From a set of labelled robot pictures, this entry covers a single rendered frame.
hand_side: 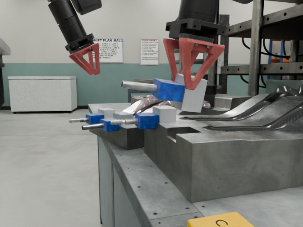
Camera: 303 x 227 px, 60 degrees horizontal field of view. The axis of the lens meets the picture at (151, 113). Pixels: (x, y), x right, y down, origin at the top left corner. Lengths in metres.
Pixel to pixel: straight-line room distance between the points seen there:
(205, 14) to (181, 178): 0.25
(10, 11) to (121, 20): 2.95
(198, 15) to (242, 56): 7.91
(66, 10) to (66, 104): 6.32
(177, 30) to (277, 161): 0.26
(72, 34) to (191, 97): 0.40
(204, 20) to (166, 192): 0.27
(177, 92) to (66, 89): 6.60
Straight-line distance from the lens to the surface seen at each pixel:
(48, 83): 7.08
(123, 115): 0.68
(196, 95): 0.43
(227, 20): 5.23
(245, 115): 0.66
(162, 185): 0.46
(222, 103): 0.90
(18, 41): 8.27
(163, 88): 0.41
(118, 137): 0.69
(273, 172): 0.47
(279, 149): 0.46
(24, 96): 7.30
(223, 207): 0.40
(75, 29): 0.73
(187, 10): 0.42
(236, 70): 1.71
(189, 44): 0.39
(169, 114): 0.53
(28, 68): 8.14
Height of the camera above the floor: 0.98
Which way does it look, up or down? 8 degrees down
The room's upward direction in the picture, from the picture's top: straight up
